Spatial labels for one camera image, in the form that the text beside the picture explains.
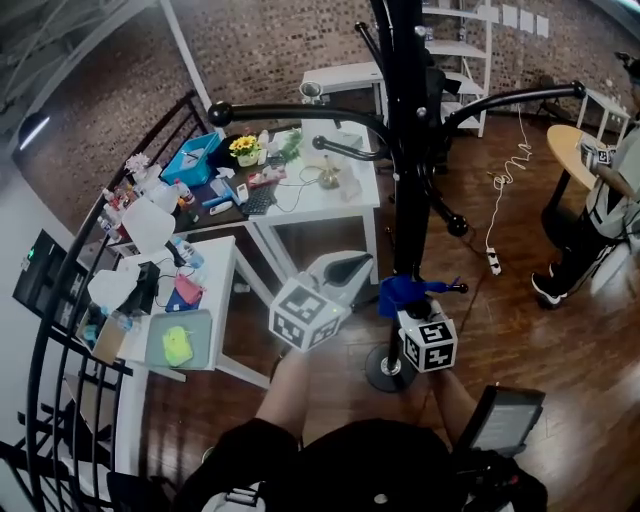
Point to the blue cloth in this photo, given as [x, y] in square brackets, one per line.
[395, 295]

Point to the clear plastic water bottle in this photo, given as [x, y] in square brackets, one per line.
[192, 257]
[122, 322]

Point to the black coat rack stand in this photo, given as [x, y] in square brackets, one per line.
[407, 175]

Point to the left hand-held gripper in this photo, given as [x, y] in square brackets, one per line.
[305, 320]

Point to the small green plant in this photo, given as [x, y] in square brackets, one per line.
[292, 145]

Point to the blue notebook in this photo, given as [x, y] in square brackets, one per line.
[175, 305]

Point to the white metal shelf unit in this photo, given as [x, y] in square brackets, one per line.
[457, 50]

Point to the white lamp black base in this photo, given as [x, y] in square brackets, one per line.
[147, 225]

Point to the white lamp brass base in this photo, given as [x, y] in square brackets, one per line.
[310, 132]

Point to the black box device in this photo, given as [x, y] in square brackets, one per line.
[145, 290]

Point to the round wooden table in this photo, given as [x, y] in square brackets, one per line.
[565, 145]

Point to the white pipe column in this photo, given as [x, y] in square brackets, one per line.
[189, 65]

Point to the round mirror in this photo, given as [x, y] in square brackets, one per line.
[310, 90]

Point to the black keyboard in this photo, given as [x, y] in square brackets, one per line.
[259, 201]

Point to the yellow-green rag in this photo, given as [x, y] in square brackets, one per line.
[177, 345]

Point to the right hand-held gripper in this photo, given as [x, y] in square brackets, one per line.
[430, 345]

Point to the black chest-mounted screen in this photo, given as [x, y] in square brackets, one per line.
[505, 422]

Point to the black chest mount rig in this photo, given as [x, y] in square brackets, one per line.
[495, 480]

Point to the person's black shirt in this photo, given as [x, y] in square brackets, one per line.
[360, 460]

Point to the pink pouch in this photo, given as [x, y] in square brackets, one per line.
[189, 290]

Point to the blue plastic bin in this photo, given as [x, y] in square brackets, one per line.
[192, 160]

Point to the black cabinet green light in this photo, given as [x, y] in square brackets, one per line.
[42, 280]

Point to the black stair railing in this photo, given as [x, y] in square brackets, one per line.
[31, 410]

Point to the paper card stand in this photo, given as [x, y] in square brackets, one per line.
[351, 185]

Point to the pink flowers white vase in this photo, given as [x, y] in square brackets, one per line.
[137, 162]

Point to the brown cardboard box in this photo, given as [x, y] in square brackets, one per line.
[110, 342]

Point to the white table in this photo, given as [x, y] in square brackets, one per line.
[345, 75]
[220, 260]
[320, 200]

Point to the pendant lamp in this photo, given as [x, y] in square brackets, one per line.
[35, 131]

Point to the white shirt button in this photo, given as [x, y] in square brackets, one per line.
[381, 498]

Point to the person's left forearm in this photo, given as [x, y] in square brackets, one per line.
[290, 395]

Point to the dark brown table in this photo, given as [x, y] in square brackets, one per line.
[200, 220]

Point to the person's right forearm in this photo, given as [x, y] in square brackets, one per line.
[455, 405]

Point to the yellow sunflower pot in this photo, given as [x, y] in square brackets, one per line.
[245, 150]

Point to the green tray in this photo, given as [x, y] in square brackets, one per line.
[200, 340]

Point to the white crumpled lampshade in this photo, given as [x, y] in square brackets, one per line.
[112, 287]

